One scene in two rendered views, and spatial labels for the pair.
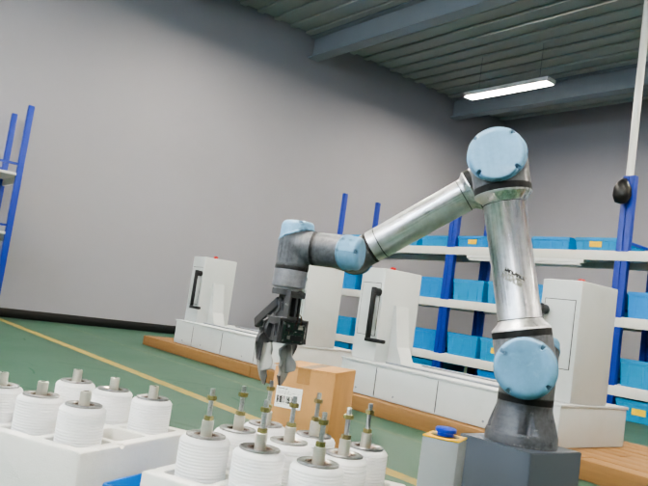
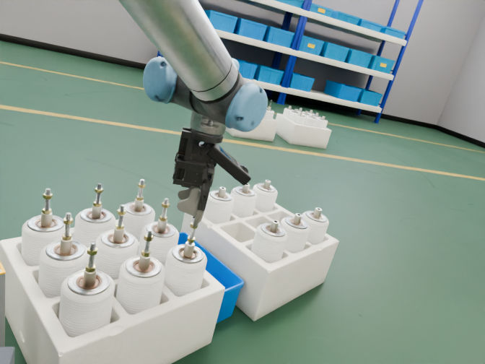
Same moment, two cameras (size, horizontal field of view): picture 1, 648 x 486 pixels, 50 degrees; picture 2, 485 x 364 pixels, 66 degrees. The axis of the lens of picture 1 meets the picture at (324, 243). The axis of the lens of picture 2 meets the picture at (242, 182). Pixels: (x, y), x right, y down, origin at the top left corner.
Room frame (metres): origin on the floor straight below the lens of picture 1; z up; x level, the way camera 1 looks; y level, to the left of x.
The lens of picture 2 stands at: (1.87, -0.63, 0.74)
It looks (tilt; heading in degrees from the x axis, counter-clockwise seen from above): 20 degrees down; 106
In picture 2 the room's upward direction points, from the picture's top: 14 degrees clockwise
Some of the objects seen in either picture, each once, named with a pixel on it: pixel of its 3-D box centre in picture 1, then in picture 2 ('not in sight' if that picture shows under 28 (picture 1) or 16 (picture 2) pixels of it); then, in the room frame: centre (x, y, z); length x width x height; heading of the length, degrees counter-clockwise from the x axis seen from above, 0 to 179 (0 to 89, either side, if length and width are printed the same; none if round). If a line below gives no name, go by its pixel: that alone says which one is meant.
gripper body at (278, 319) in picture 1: (285, 316); (197, 158); (1.56, 0.06, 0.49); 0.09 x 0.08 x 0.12; 29
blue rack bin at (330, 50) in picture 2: not in sight; (328, 50); (0.92, 5.51, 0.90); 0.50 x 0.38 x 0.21; 127
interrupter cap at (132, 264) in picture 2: (313, 435); (143, 266); (1.53, -0.04, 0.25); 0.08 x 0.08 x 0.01
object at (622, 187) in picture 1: (622, 191); not in sight; (5.59, -2.33, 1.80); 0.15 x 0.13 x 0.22; 38
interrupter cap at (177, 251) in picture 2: (265, 424); (188, 253); (1.58, 0.07, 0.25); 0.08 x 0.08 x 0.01
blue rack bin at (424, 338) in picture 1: (438, 340); not in sight; (7.40, -1.33, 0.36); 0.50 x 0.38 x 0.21; 128
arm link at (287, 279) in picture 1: (290, 281); (208, 123); (1.56, 0.06, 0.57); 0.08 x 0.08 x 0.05
